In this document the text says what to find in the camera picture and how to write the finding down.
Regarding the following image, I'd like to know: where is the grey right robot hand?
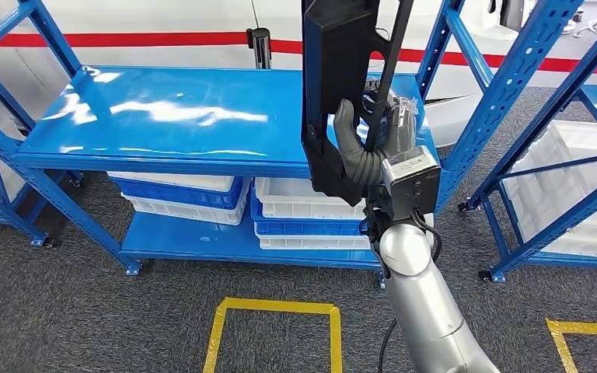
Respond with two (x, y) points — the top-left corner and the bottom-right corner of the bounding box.
(332, 77), (421, 182)

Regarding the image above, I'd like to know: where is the black plastic panel part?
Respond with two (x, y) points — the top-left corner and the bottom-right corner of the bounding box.
(300, 0), (416, 208)

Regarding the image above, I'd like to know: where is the blue metal shelf rack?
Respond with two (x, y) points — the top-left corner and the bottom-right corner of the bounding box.
(0, 0), (583, 291)
(0, 64), (86, 249)
(456, 0), (597, 285)

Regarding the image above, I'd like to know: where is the yellow floor tape square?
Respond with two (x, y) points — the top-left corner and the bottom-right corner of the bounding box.
(545, 317), (597, 373)
(201, 297), (344, 373)

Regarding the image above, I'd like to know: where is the red barrier belt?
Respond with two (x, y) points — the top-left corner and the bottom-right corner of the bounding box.
(270, 39), (597, 77)
(0, 31), (251, 49)

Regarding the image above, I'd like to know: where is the chrome chair base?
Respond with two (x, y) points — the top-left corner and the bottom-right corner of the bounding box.
(560, 7), (597, 54)

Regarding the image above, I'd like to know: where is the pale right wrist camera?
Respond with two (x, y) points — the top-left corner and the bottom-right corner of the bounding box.
(380, 145), (442, 222)

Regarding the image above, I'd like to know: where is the chrome stanchion post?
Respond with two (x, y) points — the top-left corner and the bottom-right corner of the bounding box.
(246, 26), (273, 71)

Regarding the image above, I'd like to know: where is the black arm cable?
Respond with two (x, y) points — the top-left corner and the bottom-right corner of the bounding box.
(358, 208), (444, 373)

